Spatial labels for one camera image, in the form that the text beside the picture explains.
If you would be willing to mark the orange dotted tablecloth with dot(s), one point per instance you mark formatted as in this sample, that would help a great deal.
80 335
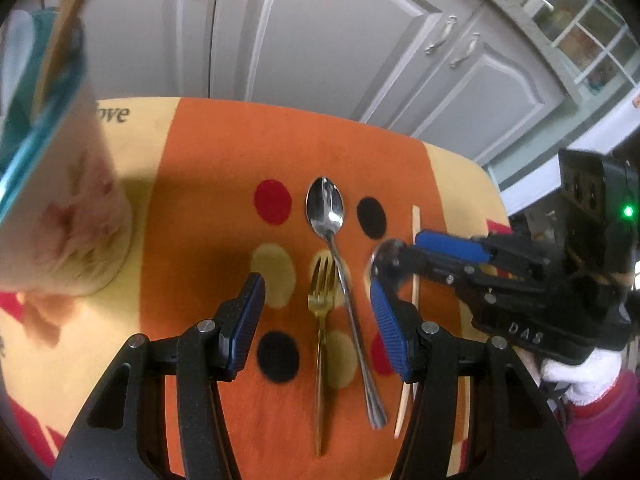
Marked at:
210 160

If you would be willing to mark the person's right forearm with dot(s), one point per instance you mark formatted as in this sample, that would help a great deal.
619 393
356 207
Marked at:
607 425

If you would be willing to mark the white cabinet door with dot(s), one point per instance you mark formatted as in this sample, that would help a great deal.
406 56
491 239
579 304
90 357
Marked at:
140 25
500 105
325 35

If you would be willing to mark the gold fork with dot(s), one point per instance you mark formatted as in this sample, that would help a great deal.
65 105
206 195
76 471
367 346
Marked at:
322 285

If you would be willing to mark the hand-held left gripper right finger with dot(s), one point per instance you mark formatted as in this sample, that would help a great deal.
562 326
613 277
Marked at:
387 325

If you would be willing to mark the large silver spoon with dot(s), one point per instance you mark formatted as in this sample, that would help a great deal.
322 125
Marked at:
325 205

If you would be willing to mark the white glass-pane door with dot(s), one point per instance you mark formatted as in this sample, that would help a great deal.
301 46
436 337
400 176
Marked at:
590 40

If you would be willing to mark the person's right hand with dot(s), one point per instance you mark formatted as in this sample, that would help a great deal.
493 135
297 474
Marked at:
582 382

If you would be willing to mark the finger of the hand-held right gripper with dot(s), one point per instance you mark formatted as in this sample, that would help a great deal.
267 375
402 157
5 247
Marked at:
435 267
450 244

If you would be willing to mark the floral cup with teal rim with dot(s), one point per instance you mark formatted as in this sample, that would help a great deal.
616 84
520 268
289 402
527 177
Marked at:
65 200

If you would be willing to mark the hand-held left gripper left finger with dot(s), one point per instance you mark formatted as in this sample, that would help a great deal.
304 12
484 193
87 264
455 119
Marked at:
247 320

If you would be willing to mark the white plastic spoon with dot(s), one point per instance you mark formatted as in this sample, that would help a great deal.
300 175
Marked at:
17 45

